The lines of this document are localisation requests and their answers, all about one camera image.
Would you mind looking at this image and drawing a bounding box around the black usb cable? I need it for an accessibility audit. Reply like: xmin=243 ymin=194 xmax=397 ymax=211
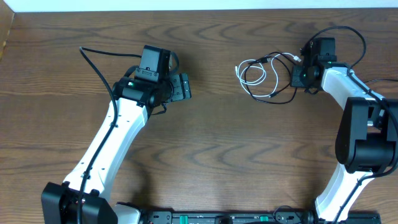
xmin=243 ymin=51 xmax=398 ymax=105

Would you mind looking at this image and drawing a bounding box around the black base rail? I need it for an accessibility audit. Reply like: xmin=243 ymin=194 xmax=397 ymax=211
xmin=114 ymin=210 xmax=382 ymax=224

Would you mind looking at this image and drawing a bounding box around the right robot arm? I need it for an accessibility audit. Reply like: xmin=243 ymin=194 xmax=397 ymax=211
xmin=290 ymin=37 xmax=397 ymax=223

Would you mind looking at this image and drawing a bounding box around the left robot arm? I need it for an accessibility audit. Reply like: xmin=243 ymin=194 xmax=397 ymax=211
xmin=41 ymin=45 xmax=192 ymax=223

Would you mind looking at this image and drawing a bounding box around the white usb cable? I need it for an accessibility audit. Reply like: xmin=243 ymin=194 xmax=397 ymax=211
xmin=234 ymin=52 xmax=302 ymax=98

